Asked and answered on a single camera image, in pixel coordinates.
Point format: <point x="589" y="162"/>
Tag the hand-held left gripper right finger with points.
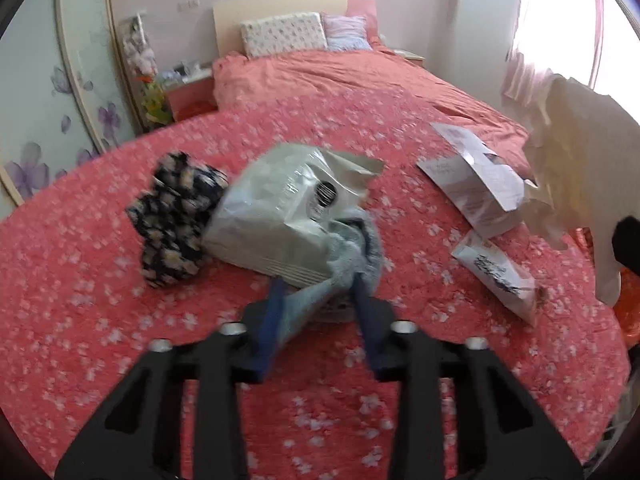
<point x="372" y="332"/>

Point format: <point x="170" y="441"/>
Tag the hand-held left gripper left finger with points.
<point x="272" y="330"/>

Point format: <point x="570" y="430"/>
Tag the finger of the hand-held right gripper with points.
<point x="629" y="245"/>

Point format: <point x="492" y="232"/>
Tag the orange plastic laundry basket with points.
<point x="629" y="310"/>

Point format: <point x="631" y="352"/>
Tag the grey fuzzy sock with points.
<point x="350" y="245"/>

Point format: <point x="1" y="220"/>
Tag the cream cloth item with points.
<point x="580" y="160"/>

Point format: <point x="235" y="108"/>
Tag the silver foil bag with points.
<point x="272" y="210"/>

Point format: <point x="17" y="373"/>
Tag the white printed snack wrapper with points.
<point x="500" y="275"/>

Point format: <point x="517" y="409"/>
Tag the black floral cloth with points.
<point x="172" y="215"/>

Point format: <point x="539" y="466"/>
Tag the torn white envelope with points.
<point x="480" y="185"/>

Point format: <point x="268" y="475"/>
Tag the red floral tablecloth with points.
<point x="100" y="340"/>

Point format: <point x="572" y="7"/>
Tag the pink sheer curtain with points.
<point x="530" y="80"/>

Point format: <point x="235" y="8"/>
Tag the bed with coral duvet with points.
<point x="350" y="80"/>

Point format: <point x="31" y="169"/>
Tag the yellow green plush toy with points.
<point x="156" y="102"/>

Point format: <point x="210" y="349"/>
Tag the white floral pillow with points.
<point x="282" y="34"/>

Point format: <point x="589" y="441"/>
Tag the pink striped pillow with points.
<point x="346" y="34"/>

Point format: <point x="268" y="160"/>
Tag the hanging bag of plush toys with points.
<point x="137" y="47"/>

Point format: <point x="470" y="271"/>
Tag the floral glass sliding wardrobe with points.
<point x="45" y="85"/>

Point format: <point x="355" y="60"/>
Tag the white wall switch plate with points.
<point x="189" y="4"/>

